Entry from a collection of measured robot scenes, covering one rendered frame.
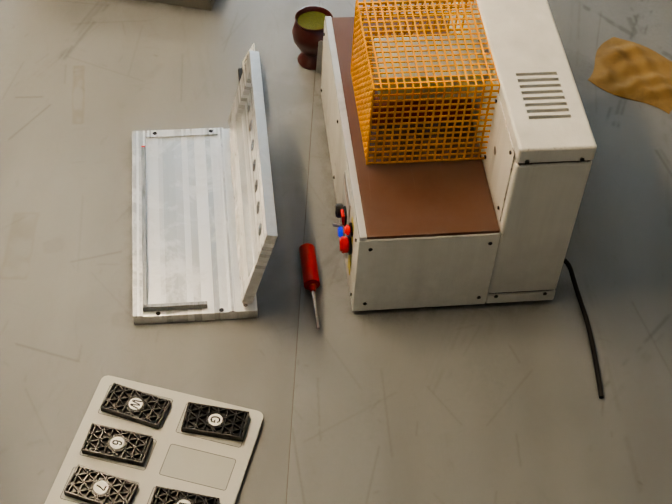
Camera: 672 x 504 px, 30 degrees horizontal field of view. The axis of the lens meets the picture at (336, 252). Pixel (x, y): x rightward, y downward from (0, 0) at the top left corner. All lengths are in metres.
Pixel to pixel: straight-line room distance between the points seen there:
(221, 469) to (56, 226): 0.59
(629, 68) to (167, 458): 1.27
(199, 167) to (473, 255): 0.57
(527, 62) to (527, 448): 0.61
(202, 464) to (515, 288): 0.61
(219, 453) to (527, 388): 0.51
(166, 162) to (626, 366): 0.90
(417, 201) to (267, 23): 0.75
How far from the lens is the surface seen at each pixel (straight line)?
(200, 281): 2.15
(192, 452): 1.97
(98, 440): 1.98
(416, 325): 2.13
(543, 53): 2.06
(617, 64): 2.67
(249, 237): 2.12
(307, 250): 2.18
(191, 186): 2.30
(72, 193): 2.33
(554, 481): 2.00
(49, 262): 2.23
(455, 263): 2.06
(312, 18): 2.52
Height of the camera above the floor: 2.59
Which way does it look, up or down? 49 degrees down
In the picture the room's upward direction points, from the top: 4 degrees clockwise
